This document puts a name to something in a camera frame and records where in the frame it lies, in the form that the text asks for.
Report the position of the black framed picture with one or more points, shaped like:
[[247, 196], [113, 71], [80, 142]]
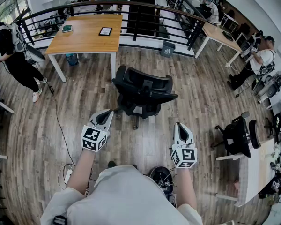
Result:
[[105, 31]]

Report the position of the black metal railing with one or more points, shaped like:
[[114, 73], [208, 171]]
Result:
[[135, 20]]

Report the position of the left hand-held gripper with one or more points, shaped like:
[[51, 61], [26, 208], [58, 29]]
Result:
[[93, 137]]

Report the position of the black mesh office chair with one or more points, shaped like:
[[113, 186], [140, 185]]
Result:
[[131, 78]]

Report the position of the long white table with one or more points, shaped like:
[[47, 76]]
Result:
[[255, 172]]

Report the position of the white grey backpack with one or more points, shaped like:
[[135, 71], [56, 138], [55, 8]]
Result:
[[17, 39]]

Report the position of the large window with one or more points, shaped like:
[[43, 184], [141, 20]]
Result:
[[10, 6]]

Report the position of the person's left forearm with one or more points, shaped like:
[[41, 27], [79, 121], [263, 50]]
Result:
[[82, 170]]

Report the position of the white power strip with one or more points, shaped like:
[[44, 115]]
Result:
[[68, 176]]

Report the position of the wooden table white legs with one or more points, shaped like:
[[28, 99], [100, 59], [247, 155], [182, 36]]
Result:
[[86, 39], [221, 37]]

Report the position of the person's black shoe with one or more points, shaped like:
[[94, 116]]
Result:
[[112, 164]]

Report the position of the blue water jug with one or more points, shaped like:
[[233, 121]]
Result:
[[72, 59]]

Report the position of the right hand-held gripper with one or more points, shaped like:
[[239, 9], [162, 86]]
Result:
[[188, 155]]

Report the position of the dark staircase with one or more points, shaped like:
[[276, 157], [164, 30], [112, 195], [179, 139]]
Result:
[[141, 10]]

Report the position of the person's white shirt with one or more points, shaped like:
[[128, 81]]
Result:
[[121, 200]]

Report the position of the black power adapter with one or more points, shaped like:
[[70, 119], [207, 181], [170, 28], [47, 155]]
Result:
[[51, 89]]

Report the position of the grey floor fan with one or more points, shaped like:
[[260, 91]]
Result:
[[272, 87]]

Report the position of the person's right forearm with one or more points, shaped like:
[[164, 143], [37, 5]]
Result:
[[186, 186]]

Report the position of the black round device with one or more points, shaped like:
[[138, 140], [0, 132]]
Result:
[[161, 176]]

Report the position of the grey trash bin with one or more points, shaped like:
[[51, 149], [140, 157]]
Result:
[[167, 49]]

